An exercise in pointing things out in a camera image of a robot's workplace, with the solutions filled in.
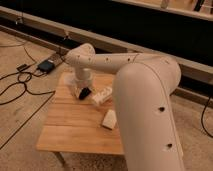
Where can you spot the black power adapter box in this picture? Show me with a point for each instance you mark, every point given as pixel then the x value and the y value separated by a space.
pixel 46 66

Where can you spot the wooden table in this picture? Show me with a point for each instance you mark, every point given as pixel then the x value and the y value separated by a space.
pixel 75 125

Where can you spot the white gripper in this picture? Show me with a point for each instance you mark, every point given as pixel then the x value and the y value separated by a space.
pixel 79 88

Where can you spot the white rectangular block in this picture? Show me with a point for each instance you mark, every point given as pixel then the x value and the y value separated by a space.
pixel 110 120

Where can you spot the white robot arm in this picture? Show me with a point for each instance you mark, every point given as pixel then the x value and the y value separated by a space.
pixel 142 86

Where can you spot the small black plug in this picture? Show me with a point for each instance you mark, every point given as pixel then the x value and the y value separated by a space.
pixel 22 67

